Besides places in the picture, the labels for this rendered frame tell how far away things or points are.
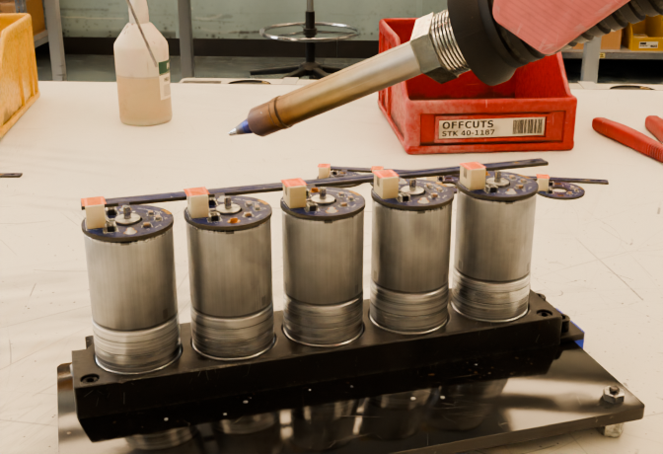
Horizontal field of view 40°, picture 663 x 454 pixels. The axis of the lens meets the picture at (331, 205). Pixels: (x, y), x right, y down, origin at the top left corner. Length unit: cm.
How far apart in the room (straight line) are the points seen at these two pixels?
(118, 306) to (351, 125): 35
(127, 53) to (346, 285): 34
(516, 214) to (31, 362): 17
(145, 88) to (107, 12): 430
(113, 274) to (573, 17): 14
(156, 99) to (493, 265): 35
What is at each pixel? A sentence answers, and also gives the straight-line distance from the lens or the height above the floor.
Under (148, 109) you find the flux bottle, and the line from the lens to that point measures 59.
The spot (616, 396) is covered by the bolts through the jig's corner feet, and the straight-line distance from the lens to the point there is 28.
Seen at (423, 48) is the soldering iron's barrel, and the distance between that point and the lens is 20.
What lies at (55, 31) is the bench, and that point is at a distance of 341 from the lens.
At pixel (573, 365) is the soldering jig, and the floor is 76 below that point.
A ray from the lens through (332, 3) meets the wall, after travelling 467.
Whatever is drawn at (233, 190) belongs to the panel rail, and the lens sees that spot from 28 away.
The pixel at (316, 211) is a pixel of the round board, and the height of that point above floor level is 81.
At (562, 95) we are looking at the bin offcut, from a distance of 56.
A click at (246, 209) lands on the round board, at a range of 26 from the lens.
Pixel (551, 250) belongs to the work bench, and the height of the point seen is 75.
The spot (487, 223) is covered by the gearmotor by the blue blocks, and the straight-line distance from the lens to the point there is 28.
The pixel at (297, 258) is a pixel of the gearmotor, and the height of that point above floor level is 80.
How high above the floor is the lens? 90
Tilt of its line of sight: 20 degrees down
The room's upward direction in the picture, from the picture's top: straight up
